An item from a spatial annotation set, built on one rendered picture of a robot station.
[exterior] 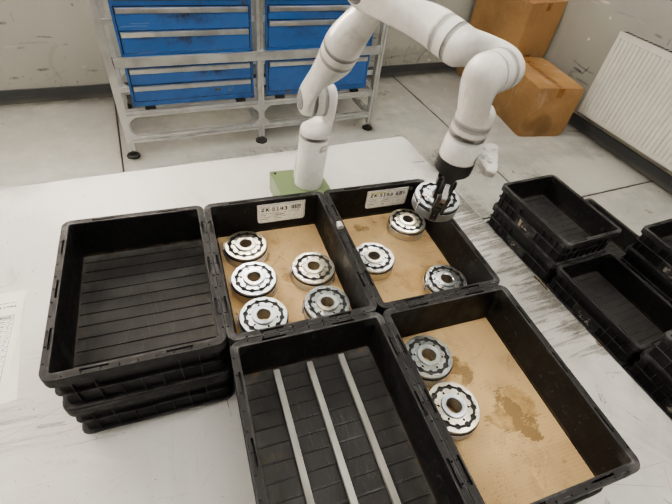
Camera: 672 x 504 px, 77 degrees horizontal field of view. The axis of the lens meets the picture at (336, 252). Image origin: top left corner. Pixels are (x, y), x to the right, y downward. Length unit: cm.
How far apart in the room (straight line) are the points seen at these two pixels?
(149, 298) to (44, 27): 282
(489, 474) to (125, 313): 78
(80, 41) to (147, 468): 310
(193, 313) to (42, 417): 36
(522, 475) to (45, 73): 359
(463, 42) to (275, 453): 76
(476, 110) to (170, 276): 74
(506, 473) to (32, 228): 135
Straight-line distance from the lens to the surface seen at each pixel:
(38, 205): 158
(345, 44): 105
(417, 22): 85
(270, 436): 83
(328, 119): 128
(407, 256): 113
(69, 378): 84
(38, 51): 371
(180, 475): 96
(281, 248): 109
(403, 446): 85
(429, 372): 90
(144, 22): 271
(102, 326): 101
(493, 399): 95
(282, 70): 294
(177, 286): 103
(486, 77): 75
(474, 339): 101
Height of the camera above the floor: 160
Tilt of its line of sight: 45 degrees down
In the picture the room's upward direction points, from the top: 8 degrees clockwise
